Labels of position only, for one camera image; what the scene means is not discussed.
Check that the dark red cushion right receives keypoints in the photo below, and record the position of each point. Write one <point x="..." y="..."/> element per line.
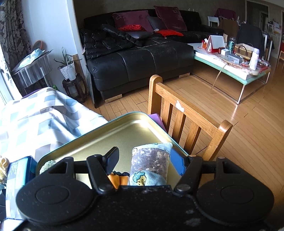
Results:
<point x="171" y="17"/>

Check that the dark red cushion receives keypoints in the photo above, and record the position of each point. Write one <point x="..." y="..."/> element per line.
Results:
<point x="171" y="17"/>
<point x="132" y="18"/>

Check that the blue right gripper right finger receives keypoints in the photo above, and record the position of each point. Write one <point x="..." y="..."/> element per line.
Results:
<point x="181" y="161"/>

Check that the checkered tablecloth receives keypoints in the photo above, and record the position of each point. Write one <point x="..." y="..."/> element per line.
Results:
<point x="42" y="122"/>

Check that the potted plant white pot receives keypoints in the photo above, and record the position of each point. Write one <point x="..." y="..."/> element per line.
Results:
<point x="68" y="62"/>

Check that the purple mat under tray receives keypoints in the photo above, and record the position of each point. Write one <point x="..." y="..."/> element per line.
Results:
<point x="157" y="119"/>

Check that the gold metal tin tray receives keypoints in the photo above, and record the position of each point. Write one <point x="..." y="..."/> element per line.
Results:
<point x="125" y="132"/>

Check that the red cushion on sofa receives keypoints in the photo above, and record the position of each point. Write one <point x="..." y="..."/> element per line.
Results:
<point x="168" y="32"/>

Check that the green mesh scrubber ball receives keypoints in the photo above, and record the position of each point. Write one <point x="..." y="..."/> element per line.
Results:
<point x="47" y="166"/>

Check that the round metal side table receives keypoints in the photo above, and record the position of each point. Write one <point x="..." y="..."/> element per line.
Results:
<point x="33" y="68"/>

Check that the dark round plant stand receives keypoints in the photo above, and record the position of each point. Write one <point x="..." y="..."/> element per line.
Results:
<point x="79" y="84"/>

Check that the woven basket on table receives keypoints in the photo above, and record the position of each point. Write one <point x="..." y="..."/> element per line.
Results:
<point x="244" y="50"/>

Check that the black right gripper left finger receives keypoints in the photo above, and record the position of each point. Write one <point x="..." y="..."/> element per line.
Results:
<point x="107" y="162"/>

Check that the blue Tempo tissue pack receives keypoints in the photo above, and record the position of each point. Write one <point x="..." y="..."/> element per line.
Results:
<point x="20" y="172"/>

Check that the black leather sofa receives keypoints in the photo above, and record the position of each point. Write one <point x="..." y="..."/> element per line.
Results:
<point x="120" y="62"/>

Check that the white pink bottle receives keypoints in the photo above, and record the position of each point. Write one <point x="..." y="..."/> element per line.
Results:
<point x="254" y="59"/>

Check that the dark red cushion left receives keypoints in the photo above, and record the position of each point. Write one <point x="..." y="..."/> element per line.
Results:
<point x="132" y="18"/>

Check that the orange navy cloth bundle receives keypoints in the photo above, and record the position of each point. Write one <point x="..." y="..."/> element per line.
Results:
<point x="118" y="179"/>

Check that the glass coffee table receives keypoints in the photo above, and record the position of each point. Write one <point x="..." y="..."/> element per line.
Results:
<point x="243" y="75"/>

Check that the potpourri sachet blue cloth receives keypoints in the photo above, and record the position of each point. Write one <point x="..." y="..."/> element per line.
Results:
<point x="149" y="164"/>

